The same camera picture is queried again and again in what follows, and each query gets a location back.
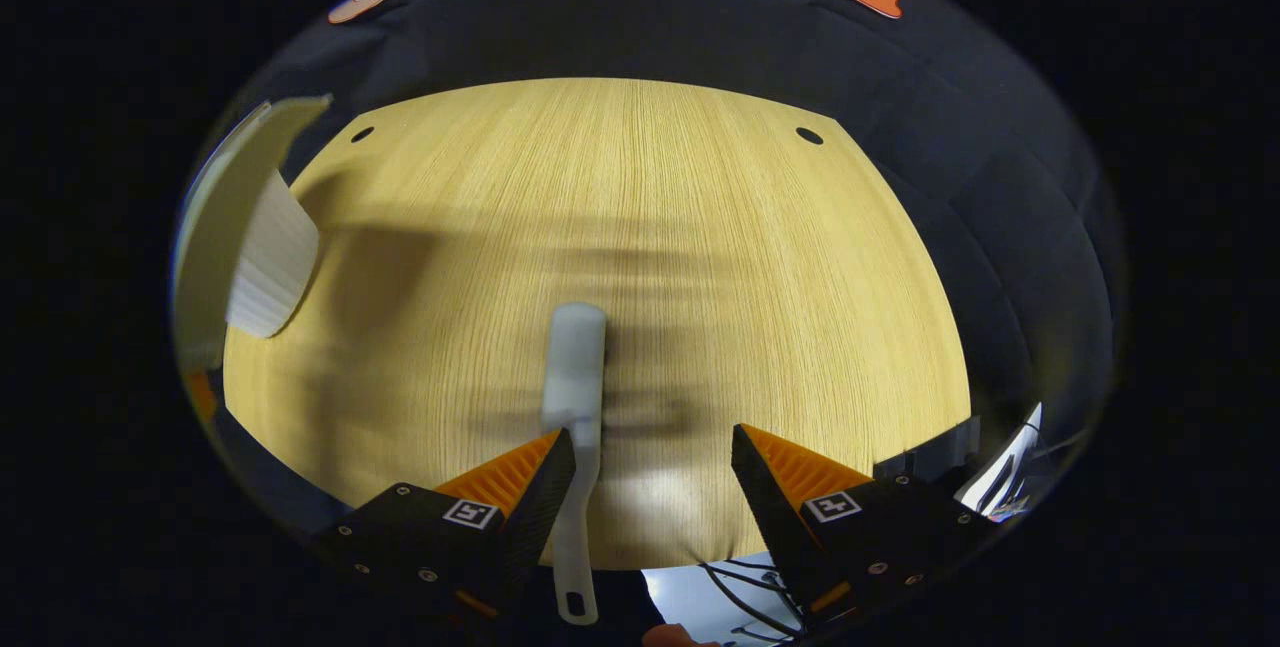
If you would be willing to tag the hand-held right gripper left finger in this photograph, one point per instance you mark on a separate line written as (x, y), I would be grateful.
(535, 517)

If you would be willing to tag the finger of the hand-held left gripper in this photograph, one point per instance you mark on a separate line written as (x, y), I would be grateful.
(200, 392)

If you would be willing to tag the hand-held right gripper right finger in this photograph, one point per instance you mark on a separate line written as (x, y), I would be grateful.
(775, 527)

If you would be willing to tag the small white broom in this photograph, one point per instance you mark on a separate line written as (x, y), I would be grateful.
(575, 367)

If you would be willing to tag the wooden desktop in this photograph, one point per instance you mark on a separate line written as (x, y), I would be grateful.
(700, 277)

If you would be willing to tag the white shiny sheet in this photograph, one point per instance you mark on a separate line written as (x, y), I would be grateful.
(1005, 467)

